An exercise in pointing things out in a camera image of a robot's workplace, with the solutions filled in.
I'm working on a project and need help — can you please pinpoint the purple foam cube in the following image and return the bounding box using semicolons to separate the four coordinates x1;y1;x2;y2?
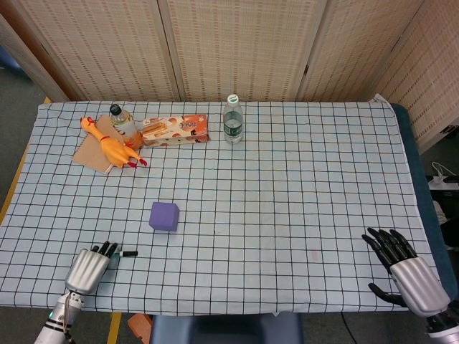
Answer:
148;201;180;234

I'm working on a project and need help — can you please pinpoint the orange biscuit box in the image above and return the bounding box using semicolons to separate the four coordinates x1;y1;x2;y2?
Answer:
142;114;211;148

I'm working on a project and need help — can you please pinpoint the brown paper notebook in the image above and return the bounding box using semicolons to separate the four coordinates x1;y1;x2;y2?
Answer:
72;115;125;176

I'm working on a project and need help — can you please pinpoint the orange juice bottle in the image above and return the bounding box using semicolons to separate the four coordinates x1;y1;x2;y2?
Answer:
109;103;144;151

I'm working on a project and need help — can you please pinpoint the woven folding screen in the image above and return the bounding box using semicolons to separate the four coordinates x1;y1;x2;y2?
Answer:
0;0;459;155

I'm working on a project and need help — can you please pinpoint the yellow rubber chicken toy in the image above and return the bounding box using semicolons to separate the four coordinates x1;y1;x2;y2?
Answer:
80;116;148;169

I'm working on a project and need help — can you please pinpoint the checkered tablecloth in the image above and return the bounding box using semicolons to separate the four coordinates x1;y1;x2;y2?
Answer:
0;93;450;317

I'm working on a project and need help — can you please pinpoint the orange cardboard piece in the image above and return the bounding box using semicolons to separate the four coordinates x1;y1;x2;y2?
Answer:
127;313;153;340

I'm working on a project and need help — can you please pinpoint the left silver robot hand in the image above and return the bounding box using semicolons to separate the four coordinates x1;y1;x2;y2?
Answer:
64;241;119;296

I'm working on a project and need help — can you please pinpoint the white cable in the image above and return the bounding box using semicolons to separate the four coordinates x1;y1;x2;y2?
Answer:
427;161;449;184

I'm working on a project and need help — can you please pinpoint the clear water bottle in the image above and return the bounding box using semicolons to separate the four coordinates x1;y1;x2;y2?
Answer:
222;94;245;145

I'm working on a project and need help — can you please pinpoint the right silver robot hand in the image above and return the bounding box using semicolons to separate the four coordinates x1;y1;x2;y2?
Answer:
361;226;451;318

